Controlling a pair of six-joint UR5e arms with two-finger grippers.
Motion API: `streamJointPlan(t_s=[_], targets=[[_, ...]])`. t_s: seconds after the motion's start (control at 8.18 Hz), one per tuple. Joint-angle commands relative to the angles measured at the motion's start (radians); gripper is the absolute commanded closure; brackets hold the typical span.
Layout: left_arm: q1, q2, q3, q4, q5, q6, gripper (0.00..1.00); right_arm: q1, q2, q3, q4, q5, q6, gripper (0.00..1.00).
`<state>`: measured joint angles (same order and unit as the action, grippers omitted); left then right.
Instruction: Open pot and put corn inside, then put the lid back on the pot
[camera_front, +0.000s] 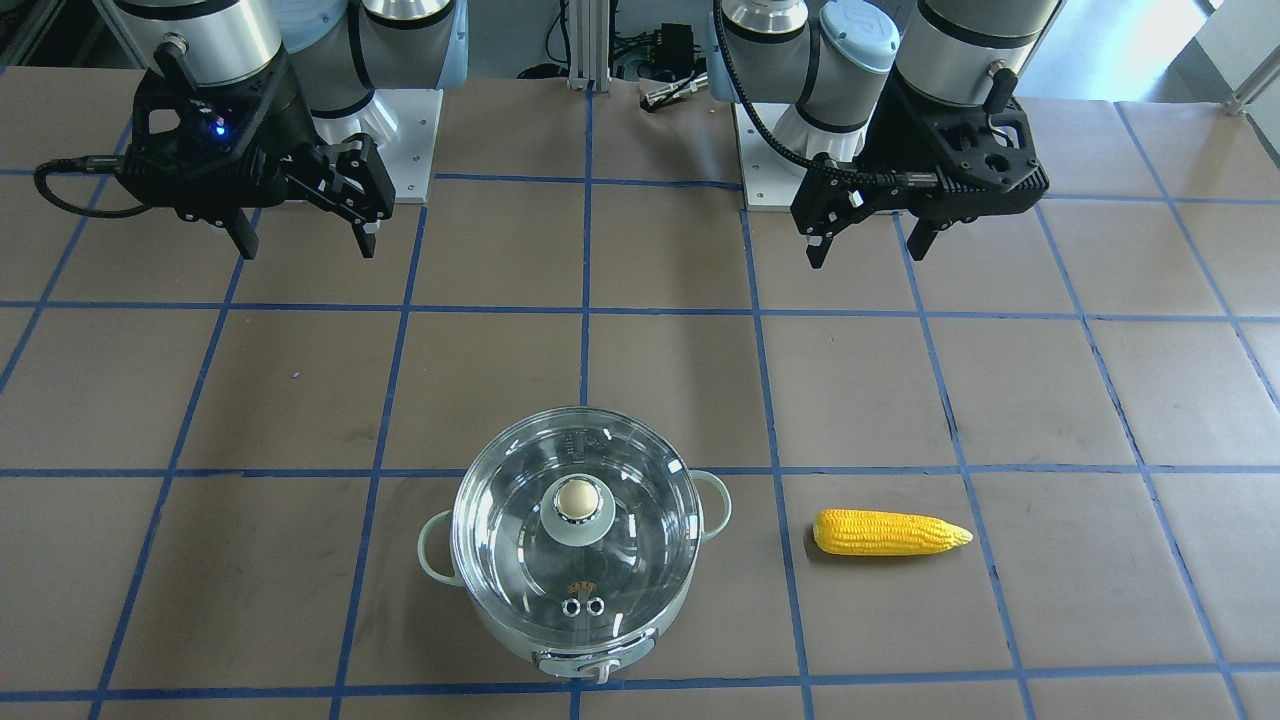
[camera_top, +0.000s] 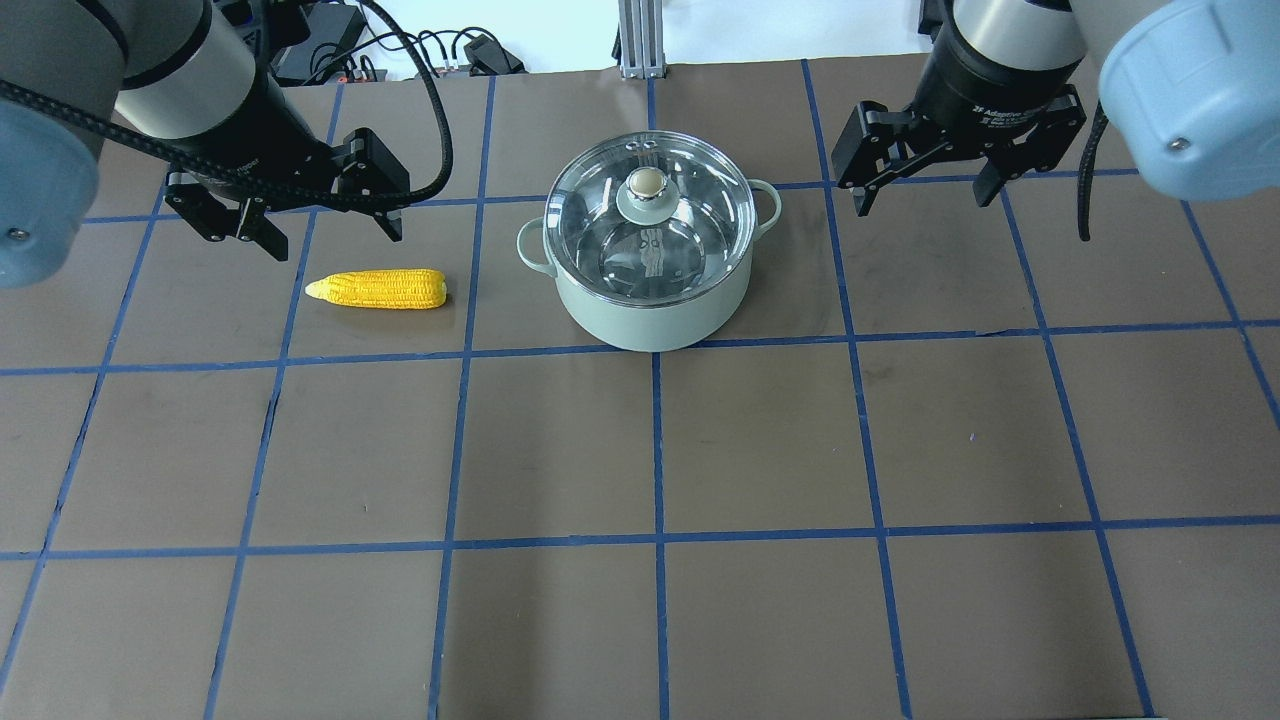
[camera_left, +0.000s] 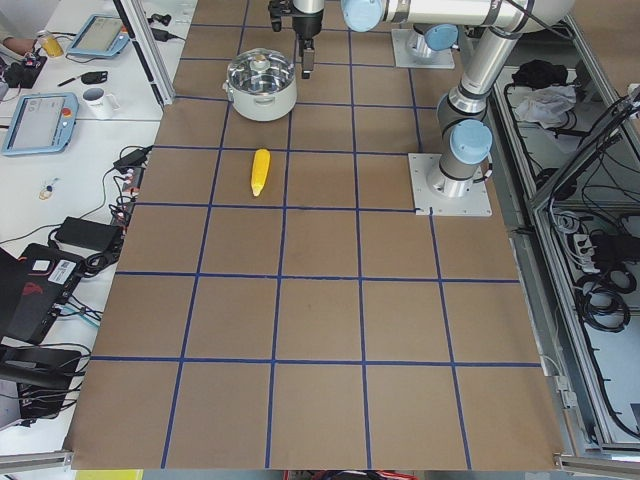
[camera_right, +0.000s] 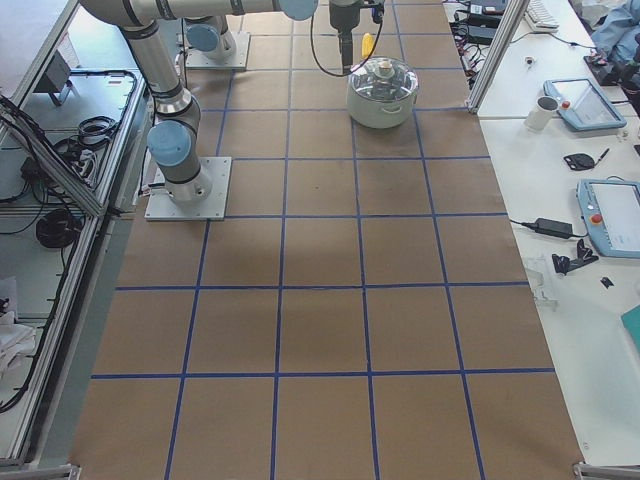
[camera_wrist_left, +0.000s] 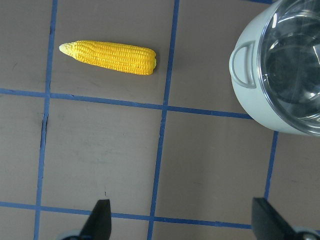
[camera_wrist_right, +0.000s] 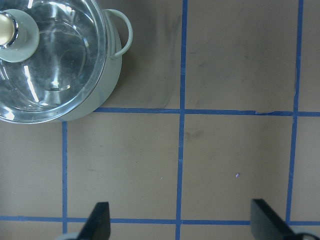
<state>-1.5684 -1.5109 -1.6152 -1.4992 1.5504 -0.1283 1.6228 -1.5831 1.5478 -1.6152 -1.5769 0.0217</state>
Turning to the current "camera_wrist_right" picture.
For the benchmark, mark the glass pot lid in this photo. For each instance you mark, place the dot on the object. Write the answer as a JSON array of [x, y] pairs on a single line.
[[65, 67]]

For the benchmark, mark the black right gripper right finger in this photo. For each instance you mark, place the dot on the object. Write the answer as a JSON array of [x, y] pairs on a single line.
[[265, 224]]

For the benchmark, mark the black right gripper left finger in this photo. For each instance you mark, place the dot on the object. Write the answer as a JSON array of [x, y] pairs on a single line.
[[98, 224]]

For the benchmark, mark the pale green cooking pot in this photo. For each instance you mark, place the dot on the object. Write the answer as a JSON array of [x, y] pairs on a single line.
[[19, 39]]

